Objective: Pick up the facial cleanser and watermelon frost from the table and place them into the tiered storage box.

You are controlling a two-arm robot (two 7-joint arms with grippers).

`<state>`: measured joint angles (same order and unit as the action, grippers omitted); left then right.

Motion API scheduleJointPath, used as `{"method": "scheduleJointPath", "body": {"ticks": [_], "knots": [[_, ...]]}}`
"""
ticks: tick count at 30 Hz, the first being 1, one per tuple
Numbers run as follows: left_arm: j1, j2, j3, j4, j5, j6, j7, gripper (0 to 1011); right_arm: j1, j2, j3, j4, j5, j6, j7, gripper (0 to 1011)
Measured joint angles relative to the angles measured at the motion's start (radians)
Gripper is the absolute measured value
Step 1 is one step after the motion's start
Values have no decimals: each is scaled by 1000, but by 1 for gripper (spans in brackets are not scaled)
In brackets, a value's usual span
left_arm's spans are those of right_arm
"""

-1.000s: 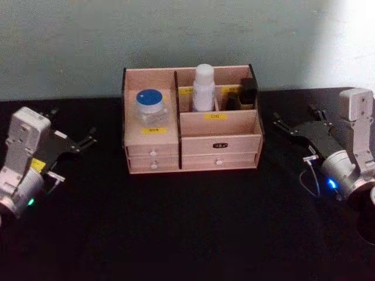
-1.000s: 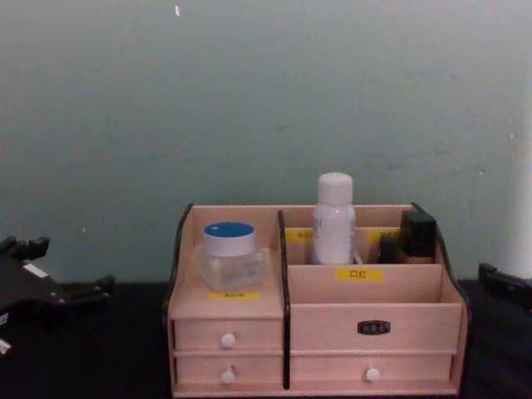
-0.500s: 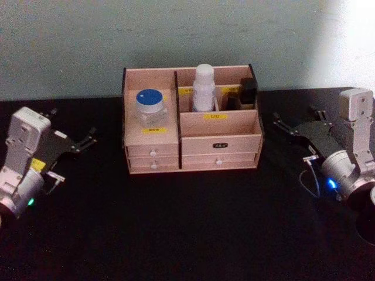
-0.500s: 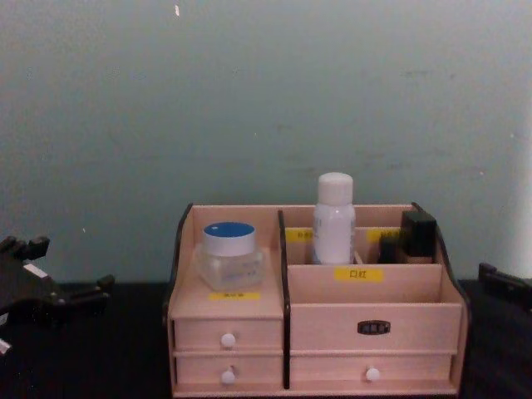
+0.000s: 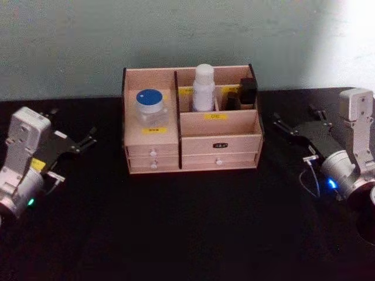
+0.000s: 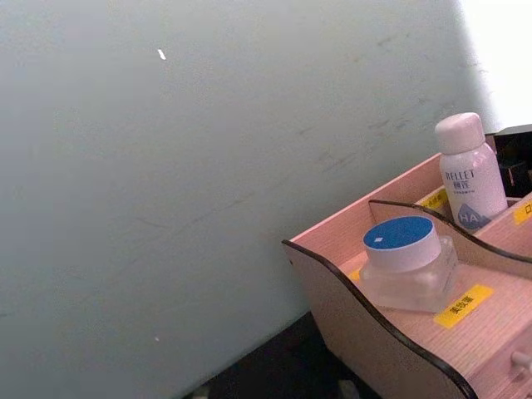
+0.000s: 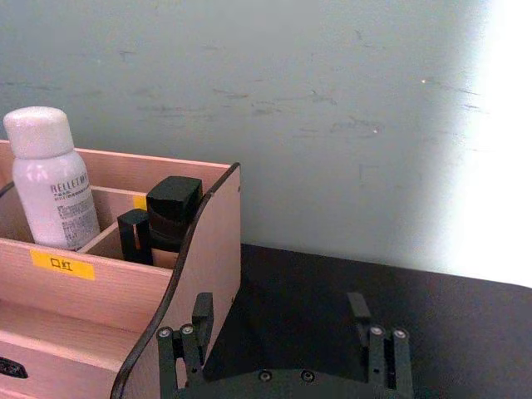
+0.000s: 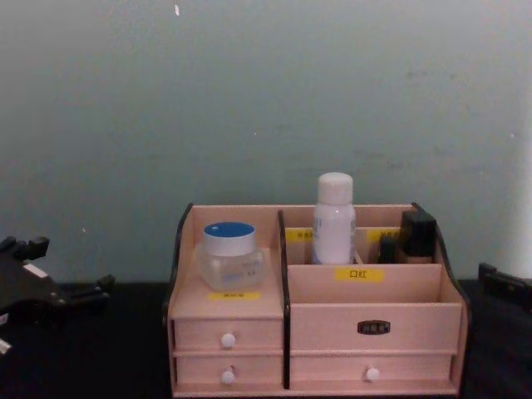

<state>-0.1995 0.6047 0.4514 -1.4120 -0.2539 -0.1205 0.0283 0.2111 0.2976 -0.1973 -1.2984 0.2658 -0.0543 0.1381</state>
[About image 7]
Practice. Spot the black lipstick tube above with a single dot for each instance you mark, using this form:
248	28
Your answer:
128	241

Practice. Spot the large yellow label sticker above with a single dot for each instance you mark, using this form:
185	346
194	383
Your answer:
62	265

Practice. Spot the foundation bottle with black cap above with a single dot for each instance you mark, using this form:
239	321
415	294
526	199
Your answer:
172	208

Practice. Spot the light wooden desk organizer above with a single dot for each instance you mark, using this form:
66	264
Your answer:
83	299

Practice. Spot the black table cloth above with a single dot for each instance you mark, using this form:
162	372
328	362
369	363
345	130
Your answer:
436	332

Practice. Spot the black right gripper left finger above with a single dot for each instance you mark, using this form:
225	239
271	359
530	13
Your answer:
168	357

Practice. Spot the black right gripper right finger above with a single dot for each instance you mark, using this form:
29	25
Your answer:
377	353

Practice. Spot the small yellow label sticker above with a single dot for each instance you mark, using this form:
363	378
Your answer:
139	203

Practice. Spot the white spray bottle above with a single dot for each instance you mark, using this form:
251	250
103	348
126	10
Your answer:
50	183

